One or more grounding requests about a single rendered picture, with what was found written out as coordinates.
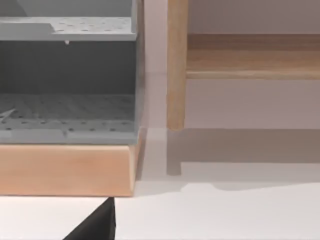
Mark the grey pierced drawer inside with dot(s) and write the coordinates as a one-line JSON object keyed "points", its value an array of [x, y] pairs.
{"points": [[67, 82]]}

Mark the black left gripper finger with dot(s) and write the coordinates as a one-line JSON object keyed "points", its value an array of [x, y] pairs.
{"points": [[101, 222]]}

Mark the pale wooden drawer front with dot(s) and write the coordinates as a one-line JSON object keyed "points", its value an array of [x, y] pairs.
{"points": [[65, 170]]}

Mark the wooden open shelf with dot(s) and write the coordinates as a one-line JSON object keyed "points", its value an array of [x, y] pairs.
{"points": [[225, 60]]}

